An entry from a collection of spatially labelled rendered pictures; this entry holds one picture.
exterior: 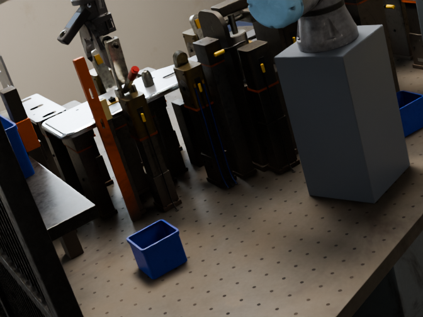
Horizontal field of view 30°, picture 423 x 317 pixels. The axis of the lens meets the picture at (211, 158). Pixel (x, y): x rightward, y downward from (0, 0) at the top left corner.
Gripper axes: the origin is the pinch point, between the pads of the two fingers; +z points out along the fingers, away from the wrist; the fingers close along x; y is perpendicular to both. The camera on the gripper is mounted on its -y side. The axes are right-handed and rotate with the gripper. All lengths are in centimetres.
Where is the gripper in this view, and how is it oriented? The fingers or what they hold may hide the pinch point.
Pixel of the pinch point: (99, 66)
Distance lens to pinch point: 230.6
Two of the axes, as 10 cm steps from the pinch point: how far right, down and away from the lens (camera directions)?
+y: 8.2, -4.2, 3.8
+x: -5.0, -2.3, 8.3
